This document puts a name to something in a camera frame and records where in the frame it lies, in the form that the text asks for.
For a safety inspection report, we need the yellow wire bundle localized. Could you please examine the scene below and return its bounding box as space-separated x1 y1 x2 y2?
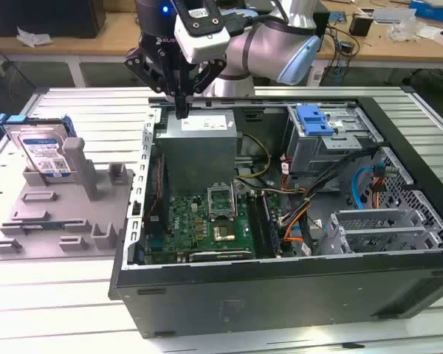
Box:
234 132 273 182

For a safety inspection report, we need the grey optical drive cage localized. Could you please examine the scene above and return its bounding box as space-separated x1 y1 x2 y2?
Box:
284 105 385 176

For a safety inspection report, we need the grey metal disk bay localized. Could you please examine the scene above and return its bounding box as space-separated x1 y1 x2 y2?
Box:
317 208 443 256

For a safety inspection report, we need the orange wire bundle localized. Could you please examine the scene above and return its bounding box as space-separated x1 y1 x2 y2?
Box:
282 209 308 243

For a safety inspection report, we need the black speaker box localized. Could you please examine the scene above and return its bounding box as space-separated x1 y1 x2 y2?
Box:
312 13 332 52

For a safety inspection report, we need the crumpled white plastic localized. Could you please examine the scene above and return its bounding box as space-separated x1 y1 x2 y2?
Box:
16 26 55 48

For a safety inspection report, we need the CPU socket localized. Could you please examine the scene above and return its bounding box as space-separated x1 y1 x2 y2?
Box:
212 221 240 245

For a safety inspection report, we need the large black box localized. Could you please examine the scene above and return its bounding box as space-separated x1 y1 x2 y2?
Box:
0 0 106 40

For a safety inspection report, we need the wooden workbench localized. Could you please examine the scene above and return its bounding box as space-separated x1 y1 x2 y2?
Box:
0 0 443 71

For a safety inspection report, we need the grey plastic parts rack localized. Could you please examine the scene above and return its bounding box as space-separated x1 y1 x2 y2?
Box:
0 138 136 262

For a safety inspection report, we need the blue wire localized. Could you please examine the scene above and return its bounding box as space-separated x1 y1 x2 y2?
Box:
354 165 380 212

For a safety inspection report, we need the clear plastic bag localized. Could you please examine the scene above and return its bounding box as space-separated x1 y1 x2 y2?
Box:
387 16 427 42

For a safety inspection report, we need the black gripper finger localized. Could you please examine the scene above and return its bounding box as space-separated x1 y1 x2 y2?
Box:
124 47 184 119
182 58 228 119

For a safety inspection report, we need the black graphics card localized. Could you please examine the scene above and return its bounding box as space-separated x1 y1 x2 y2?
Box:
188 249 253 263

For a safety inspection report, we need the small black box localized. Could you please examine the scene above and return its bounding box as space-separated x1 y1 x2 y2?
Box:
348 14 374 37

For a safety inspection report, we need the orange flat wire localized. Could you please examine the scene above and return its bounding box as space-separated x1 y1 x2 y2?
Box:
368 176 388 212

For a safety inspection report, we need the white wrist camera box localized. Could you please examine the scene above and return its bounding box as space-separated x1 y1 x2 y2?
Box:
174 0 232 63

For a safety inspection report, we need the grey power supply unit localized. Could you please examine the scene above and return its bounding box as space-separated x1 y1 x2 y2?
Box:
154 109 239 192

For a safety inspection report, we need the metal socket cover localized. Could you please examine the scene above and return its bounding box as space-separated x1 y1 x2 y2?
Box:
205 182 238 223

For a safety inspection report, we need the black open PC case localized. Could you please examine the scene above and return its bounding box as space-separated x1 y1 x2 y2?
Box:
108 96 443 339

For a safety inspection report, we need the hard disk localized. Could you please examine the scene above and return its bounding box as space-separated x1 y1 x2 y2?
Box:
0 114 78 184

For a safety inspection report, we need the green RAM stick in slot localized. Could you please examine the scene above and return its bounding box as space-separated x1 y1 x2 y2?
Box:
261 191 283 257

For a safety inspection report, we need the black cable bundle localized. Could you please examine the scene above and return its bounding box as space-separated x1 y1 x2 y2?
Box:
280 147 380 255

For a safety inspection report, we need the black RAM slot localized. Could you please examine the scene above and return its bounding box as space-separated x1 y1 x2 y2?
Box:
247 191 271 259

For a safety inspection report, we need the blue plastic drive latch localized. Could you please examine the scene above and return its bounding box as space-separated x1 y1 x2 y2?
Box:
296 105 335 136

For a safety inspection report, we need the green motherboard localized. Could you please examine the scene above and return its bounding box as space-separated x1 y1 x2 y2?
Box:
143 191 292 265

